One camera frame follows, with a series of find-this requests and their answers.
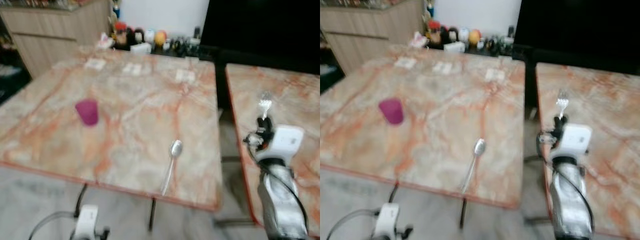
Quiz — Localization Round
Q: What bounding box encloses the black television screen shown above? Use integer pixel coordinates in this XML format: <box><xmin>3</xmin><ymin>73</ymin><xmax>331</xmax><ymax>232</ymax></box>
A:
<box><xmin>512</xmin><ymin>0</ymin><xmax>640</xmax><ymax>77</ymax></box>
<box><xmin>199</xmin><ymin>0</ymin><xmax>321</xmax><ymax>76</ymax></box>

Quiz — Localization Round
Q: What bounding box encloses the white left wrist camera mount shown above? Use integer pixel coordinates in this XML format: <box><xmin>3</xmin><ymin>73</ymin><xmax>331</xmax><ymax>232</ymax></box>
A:
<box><xmin>375</xmin><ymin>202</ymin><xmax>401</xmax><ymax>240</ymax></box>
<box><xmin>74</xmin><ymin>204</ymin><xmax>100</xmax><ymax>240</ymax></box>

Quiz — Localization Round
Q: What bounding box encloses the silver metal spoon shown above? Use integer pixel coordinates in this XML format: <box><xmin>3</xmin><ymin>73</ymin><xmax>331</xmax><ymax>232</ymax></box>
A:
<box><xmin>460</xmin><ymin>138</ymin><xmax>487</xmax><ymax>195</ymax></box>
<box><xmin>160</xmin><ymin>139</ymin><xmax>184</xmax><ymax>197</ymax></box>

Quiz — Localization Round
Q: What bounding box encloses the light wooden cabinet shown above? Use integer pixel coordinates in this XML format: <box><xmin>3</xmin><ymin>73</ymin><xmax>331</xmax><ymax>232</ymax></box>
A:
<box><xmin>320</xmin><ymin>0</ymin><xmax>426</xmax><ymax>77</ymax></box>
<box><xmin>0</xmin><ymin>0</ymin><xmax>114</xmax><ymax>79</ymax></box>

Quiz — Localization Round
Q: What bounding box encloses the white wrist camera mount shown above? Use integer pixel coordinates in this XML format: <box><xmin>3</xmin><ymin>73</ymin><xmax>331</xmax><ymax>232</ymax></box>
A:
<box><xmin>375</xmin><ymin>202</ymin><xmax>401</xmax><ymax>240</ymax></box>
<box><xmin>554</xmin><ymin>124</ymin><xmax>593</xmax><ymax>160</ymax></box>
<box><xmin>74</xmin><ymin>204</ymin><xmax>100</xmax><ymax>240</ymax></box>
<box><xmin>265</xmin><ymin>125</ymin><xmax>305</xmax><ymax>162</ymax></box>

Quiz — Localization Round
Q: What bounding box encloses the silver metal fork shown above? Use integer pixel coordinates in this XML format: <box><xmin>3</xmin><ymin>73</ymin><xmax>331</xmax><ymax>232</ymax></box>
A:
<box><xmin>258</xmin><ymin>92</ymin><xmax>274</xmax><ymax>121</ymax></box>
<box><xmin>556</xmin><ymin>90</ymin><xmax>570</xmax><ymax>120</ymax></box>

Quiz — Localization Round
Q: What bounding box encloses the grey left arm cable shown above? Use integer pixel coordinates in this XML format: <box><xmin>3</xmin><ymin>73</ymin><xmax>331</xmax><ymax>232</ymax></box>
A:
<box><xmin>27</xmin><ymin>210</ymin><xmax>76</xmax><ymax>240</ymax></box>
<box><xmin>325</xmin><ymin>208</ymin><xmax>378</xmax><ymax>240</ymax></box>

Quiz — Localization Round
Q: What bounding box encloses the purple plastic cup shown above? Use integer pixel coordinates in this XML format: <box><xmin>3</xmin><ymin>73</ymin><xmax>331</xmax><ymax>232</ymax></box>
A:
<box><xmin>378</xmin><ymin>98</ymin><xmax>405</xmax><ymax>126</ymax></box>
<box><xmin>75</xmin><ymin>99</ymin><xmax>100</xmax><ymax>127</ymax></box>

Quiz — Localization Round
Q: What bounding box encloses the red capped toy figure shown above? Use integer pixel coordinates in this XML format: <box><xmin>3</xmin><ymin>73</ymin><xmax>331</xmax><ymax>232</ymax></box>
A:
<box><xmin>113</xmin><ymin>21</ymin><xmax>129</xmax><ymax>49</ymax></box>
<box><xmin>426</xmin><ymin>20</ymin><xmax>443</xmax><ymax>47</ymax></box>

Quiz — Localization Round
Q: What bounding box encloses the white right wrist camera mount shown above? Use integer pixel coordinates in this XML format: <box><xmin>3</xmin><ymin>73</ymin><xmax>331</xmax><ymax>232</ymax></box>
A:
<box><xmin>554</xmin><ymin>124</ymin><xmax>593</xmax><ymax>160</ymax></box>
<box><xmin>265</xmin><ymin>125</ymin><xmax>305</xmax><ymax>162</ymax></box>

